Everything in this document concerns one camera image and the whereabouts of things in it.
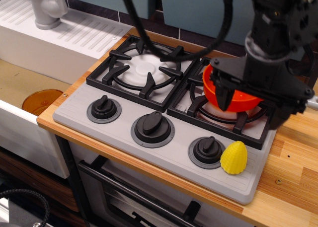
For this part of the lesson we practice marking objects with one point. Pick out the toy oven door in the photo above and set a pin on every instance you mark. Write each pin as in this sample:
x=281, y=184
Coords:
x=126, y=198

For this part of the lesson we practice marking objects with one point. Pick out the grey toy stove top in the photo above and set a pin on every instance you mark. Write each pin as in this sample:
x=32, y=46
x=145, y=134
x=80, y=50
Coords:
x=172, y=157

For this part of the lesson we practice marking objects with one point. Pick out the black stove knob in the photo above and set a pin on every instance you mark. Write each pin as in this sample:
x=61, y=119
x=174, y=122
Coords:
x=206, y=152
x=104, y=110
x=152, y=130

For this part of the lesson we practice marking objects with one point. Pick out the yellow toy corn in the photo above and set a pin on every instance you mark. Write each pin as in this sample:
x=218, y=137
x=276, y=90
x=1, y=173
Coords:
x=234, y=158

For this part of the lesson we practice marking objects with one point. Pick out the black left burner grate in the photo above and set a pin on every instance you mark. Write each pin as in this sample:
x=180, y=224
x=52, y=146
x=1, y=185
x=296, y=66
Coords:
x=103, y=78

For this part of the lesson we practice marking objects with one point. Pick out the black middle stove knob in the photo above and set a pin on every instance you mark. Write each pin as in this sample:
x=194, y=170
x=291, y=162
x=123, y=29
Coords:
x=152, y=130

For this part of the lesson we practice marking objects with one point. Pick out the black left stove knob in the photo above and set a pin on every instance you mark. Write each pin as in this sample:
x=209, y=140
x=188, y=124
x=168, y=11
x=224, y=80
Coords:
x=104, y=110

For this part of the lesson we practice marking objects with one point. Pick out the grey toy faucet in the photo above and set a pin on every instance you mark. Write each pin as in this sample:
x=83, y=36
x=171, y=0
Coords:
x=48, y=13

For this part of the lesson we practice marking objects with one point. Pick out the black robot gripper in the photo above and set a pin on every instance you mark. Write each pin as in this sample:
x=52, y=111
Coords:
x=262, y=75

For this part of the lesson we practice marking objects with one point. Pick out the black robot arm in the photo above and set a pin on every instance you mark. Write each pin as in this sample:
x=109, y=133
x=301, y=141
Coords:
x=280, y=27

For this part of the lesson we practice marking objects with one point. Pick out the orange pot with grey handle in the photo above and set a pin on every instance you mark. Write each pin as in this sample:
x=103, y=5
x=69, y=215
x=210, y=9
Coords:
x=240, y=102

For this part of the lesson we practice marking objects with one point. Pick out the white toy sink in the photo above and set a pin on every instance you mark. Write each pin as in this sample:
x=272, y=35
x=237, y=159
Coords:
x=32, y=60

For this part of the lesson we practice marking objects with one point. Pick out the white right burner disc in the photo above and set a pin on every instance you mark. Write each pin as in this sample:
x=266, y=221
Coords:
x=223, y=115

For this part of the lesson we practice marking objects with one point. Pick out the orange plastic plate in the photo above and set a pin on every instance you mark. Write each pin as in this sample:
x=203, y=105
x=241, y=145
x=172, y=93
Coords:
x=39, y=101

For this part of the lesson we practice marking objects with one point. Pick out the white left burner disc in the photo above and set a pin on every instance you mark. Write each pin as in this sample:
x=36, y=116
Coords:
x=139, y=66

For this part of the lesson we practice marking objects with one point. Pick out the black right stove knob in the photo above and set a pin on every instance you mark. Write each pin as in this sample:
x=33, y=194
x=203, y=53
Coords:
x=206, y=152

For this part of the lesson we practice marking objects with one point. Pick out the white burner disc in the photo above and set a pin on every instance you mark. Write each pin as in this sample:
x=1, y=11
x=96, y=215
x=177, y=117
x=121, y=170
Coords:
x=139, y=66
x=223, y=115

